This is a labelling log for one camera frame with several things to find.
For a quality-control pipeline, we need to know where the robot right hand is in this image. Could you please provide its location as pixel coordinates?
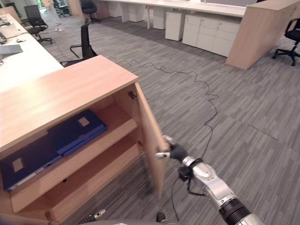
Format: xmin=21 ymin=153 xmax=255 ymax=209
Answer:
xmin=154 ymin=135 xmax=189 ymax=163

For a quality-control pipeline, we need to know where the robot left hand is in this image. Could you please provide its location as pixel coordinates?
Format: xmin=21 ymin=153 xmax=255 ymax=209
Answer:
xmin=78 ymin=209 xmax=106 ymax=225

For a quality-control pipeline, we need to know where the wooden cabinet door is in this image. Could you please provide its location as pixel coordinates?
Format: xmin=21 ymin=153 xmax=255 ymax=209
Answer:
xmin=135 ymin=82 xmax=171 ymax=200

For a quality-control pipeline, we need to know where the wooden cabinet shelf board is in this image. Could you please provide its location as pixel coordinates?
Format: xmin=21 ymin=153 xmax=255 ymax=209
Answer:
xmin=9 ymin=118 xmax=139 ymax=214

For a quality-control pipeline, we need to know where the blue folder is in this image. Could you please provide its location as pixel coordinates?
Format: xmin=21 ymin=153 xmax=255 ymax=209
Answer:
xmin=0 ymin=133 xmax=63 ymax=193
xmin=47 ymin=108 xmax=109 ymax=157

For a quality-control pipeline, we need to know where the wooden office cabinet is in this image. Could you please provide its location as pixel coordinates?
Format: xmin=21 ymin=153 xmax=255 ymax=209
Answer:
xmin=0 ymin=55 xmax=139 ymax=222

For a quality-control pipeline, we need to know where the tall wooden side cabinet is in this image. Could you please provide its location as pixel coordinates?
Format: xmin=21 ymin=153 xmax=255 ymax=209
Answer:
xmin=225 ymin=0 xmax=300 ymax=71

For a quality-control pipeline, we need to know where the black swivel office chair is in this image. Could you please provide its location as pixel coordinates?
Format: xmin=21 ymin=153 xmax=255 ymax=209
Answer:
xmin=53 ymin=0 xmax=72 ymax=18
xmin=22 ymin=4 xmax=53 ymax=45
xmin=80 ymin=0 xmax=102 ymax=24
xmin=271 ymin=18 xmax=300 ymax=67

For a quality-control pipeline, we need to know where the white office desk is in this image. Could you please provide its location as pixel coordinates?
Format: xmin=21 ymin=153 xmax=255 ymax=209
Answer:
xmin=0 ymin=13 xmax=65 ymax=95

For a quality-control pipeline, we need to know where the black visitor chair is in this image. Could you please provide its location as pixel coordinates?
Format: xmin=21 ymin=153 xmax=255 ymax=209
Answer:
xmin=60 ymin=18 xmax=98 ymax=68

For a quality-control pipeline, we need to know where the long white desk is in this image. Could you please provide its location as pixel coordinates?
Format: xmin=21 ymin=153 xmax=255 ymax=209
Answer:
xmin=93 ymin=0 xmax=248 ymax=30

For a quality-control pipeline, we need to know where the person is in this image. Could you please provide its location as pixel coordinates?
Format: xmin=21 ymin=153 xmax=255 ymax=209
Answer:
xmin=43 ymin=0 xmax=66 ymax=32

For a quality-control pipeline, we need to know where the grey laptop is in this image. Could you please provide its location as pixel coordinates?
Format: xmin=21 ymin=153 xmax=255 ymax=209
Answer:
xmin=0 ymin=44 xmax=24 ymax=56

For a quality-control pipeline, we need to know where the wooden desk end panel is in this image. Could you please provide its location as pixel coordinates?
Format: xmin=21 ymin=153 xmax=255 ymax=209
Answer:
xmin=0 ymin=6 xmax=22 ymax=24

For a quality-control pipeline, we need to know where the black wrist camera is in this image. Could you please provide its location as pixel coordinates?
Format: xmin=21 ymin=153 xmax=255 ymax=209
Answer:
xmin=179 ymin=166 xmax=190 ymax=181

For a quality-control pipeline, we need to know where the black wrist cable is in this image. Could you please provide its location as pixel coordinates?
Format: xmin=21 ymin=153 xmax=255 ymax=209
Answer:
xmin=171 ymin=177 xmax=206 ymax=222

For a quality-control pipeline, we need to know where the black floor cable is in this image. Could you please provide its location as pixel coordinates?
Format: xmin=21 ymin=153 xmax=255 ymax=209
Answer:
xmin=109 ymin=57 xmax=220 ymax=162

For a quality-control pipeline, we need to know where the white drawer pedestal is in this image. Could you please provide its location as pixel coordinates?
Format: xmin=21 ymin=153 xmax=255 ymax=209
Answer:
xmin=165 ymin=11 xmax=184 ymax=42
xmin=182 ymin=14 xmax=202 ymax=47
xmin=196 ymin=17 xmax=220 ymax=53
xmin=121 ymin=2 xmax=146 ymax=23
xmin=153 ymin=8 xmax=167 ymax=30
xmin=213 ymin=20 xmax=241 ymax=58

